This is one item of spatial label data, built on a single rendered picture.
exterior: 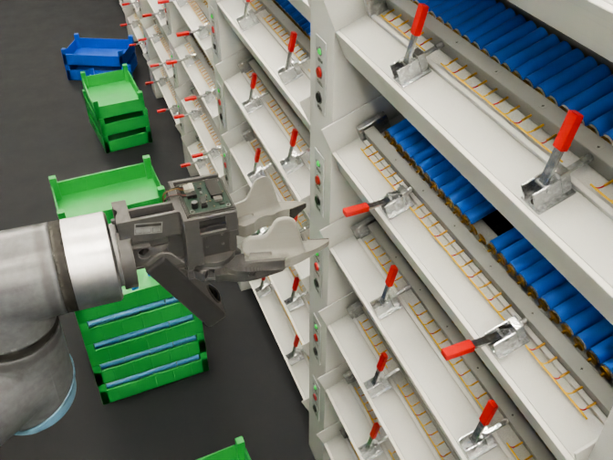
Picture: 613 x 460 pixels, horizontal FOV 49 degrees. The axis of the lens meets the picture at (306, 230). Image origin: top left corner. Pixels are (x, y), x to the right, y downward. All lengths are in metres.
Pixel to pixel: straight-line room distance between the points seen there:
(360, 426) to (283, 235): 0.81
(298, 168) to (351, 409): 0.51
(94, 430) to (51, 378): 1.20
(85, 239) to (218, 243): 0.13
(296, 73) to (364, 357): 0.54
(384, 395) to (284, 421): 0.68
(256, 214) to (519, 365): 0.33
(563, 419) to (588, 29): 0.38
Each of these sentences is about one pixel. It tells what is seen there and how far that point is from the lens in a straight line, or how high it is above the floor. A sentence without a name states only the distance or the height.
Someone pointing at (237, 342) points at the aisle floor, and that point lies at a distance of 2.04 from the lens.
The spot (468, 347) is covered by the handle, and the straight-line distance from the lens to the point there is 0.75.
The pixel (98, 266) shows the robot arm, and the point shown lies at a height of 1.11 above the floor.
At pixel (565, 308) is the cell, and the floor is 1.00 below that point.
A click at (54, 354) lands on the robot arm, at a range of 0.72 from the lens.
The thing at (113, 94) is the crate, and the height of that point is 0.16.
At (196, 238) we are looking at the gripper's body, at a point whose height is 1.11.
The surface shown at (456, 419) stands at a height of 0.75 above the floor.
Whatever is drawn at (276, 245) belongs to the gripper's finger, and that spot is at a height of 1.08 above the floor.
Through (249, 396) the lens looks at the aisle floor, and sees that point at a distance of 1.91.
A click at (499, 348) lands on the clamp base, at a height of 0.96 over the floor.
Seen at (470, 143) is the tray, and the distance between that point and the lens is 0.73.
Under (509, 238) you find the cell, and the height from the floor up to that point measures 1.00.
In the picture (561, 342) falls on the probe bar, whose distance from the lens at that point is 0.76.
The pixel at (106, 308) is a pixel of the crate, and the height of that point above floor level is 0.34.
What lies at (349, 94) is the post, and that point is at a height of 1.04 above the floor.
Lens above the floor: 1.52
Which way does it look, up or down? 39 degrees down
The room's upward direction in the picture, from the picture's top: straight up
